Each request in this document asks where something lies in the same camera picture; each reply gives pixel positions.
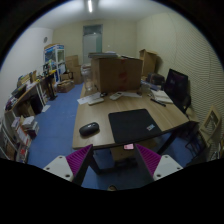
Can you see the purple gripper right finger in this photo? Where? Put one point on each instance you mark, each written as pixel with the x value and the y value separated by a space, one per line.
pixel 153 165

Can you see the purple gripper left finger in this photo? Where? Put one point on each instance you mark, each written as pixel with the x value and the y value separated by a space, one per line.
pixel 72 167

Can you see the black computer mouse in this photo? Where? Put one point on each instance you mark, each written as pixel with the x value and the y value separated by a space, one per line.
pixel 89 129

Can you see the black mouse pad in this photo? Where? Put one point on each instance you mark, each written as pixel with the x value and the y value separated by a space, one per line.
pixel 133 125

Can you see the black computer monitor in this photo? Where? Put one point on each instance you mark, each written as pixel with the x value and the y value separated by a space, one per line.
pixel 176 87

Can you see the pink sticker label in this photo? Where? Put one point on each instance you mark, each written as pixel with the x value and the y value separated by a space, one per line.
pixel 129 147

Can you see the wooden desk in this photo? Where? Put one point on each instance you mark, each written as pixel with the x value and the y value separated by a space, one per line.
pixel 169 119

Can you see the bookshelf with books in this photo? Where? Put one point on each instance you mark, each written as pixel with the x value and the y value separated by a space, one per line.
pixel 16 135

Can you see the white paper sheet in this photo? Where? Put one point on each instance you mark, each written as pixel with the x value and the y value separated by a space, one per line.
pixel 88 98

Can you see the black pen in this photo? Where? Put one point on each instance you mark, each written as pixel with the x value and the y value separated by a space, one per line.
pixel 160 103

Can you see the white keyboard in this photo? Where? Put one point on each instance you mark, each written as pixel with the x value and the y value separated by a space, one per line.
pixel 95 101

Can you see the open notebook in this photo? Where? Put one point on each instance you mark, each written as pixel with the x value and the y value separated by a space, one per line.
pixel 162 97

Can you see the side shelf desk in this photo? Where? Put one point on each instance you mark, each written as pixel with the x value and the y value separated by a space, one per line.
pixel 32 101

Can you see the cardboard box on floor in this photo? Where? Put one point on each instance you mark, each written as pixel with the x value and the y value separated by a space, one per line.
pixel 65 87

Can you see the white remote control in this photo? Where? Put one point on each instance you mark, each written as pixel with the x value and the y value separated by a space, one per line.
pixel 116 96

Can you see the large cardboard box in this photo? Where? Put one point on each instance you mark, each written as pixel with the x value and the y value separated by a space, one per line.
pixel 116 74

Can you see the stacked cardboard boxes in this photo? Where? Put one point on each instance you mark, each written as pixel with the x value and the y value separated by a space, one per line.
pixel 73 66

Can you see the tall cardboard box corner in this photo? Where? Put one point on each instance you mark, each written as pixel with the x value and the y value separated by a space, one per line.
pixel 149 61

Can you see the blue white display cabinet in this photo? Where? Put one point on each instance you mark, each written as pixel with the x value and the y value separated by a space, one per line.
pixel 55 56

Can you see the door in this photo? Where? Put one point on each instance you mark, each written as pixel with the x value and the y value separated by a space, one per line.
pixel 92 41

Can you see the ceiling light tube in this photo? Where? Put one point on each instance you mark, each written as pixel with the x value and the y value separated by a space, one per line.
pixel 90 6

